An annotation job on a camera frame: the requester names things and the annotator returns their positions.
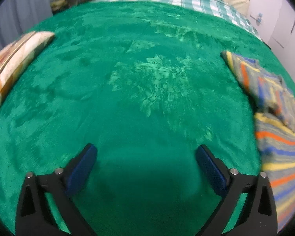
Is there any striped knit sweater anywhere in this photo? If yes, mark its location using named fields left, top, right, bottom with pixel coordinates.
left=221, top=51, right=295, bottom=231

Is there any orange checkered folded cloth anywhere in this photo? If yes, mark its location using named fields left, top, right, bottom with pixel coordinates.
left=0, top=31, right=55, bottom=107

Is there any flat phone on cloth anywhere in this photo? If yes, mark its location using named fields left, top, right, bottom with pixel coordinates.
left=0, top=31, right=36, bottom=74

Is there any green floral bedspread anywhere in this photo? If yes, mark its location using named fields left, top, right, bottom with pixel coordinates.
left=0, top=2, right=295, bottom=235

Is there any white wardrobe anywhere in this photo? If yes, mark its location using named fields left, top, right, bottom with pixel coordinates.
left=269, top=1, right=295, bottom=82

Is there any blue-grey curtain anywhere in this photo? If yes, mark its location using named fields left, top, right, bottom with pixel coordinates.
left=0, top=0, right=53, bottom=50

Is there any white wall socket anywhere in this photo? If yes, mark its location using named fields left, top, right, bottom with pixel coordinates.
left=250, top=13, right=263, bottom=26

